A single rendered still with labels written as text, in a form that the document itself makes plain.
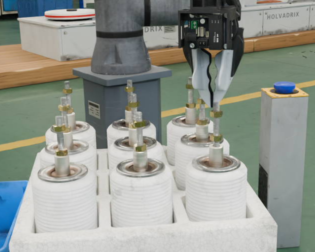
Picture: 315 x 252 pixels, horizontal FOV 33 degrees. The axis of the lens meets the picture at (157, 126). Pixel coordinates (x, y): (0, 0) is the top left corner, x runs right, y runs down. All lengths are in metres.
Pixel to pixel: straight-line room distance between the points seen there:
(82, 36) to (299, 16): 1.66
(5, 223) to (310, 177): 0.78
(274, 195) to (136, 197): 0.36
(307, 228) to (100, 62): 0.60
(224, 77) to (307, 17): 3.18
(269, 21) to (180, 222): 2.96
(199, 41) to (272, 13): 2.96
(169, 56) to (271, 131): 2.11
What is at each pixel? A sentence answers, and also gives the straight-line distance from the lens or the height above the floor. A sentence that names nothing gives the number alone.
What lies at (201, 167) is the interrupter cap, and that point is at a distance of 0.82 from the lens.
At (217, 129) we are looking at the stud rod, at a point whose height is 0.31.
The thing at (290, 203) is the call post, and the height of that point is 0.10.
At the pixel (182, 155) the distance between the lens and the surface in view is 0.93.
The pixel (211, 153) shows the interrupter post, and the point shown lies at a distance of 0.83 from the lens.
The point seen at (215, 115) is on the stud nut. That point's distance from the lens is 0.81.
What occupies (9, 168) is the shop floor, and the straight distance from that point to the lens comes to 1.61.
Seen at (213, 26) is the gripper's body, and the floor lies 0.47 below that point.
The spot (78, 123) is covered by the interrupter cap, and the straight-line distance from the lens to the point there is 1.07.
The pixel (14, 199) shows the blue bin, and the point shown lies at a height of 0.08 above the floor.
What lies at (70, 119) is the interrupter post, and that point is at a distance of 1.04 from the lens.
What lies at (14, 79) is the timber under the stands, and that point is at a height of 0.04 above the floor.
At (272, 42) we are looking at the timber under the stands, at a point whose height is 0.05.
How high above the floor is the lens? 0.55
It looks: 17 degrees down
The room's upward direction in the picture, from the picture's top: 1 degrees counter-clockwise
